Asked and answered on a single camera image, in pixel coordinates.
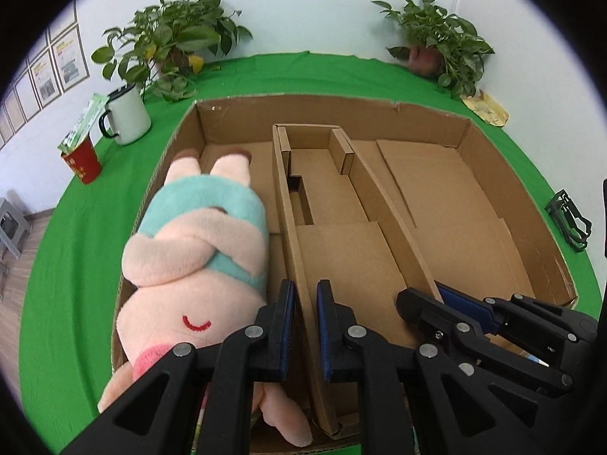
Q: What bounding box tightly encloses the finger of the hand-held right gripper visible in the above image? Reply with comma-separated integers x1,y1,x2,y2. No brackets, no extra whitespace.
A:
435,281,583,369
396,287,574,397

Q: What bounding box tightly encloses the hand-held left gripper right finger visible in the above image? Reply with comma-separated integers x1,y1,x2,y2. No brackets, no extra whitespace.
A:
316,279,546,455

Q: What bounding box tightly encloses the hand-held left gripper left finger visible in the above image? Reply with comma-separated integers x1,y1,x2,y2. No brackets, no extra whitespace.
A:
61,279,297,455

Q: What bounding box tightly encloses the cardboard divider insert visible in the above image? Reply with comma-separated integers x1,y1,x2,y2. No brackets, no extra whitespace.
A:
272,123,444,439

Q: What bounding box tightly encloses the large cardboard box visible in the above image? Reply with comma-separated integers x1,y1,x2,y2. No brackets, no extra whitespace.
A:
110,95,579,455

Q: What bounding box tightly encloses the pink pig plush toy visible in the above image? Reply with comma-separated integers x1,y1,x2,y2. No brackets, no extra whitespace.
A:
97,149,314,447

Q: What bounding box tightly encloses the black plastic holder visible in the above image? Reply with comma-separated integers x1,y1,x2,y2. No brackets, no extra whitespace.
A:
544,190,593,253

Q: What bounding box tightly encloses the gold foil packet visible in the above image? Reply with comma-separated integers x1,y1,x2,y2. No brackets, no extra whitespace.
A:
459,90,510,127

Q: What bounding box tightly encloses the green tablecloth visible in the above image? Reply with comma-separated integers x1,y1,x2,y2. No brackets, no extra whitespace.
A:
16,51,607,455

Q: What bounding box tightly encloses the red paper cup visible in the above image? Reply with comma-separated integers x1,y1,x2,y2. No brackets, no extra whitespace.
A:
59,133,102,185

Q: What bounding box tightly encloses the white enamel mug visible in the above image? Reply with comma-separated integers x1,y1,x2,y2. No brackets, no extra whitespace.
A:
98,84,153,146

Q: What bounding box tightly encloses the potted plant in orange pot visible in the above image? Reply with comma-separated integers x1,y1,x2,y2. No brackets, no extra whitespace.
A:
371,0,496,100

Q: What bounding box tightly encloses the green snack packet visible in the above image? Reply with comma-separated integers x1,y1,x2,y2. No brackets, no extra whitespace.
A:
58,94,111,155

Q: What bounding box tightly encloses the grey stool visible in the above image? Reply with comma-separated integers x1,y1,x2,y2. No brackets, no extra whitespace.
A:
0,196,34,290

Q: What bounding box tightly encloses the large bushy potted plant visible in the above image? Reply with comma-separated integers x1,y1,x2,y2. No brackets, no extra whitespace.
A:
91,0,253,102

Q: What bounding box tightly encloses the row of framed wall certificates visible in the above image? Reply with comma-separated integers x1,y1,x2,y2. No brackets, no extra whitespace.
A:
0,0,91,150

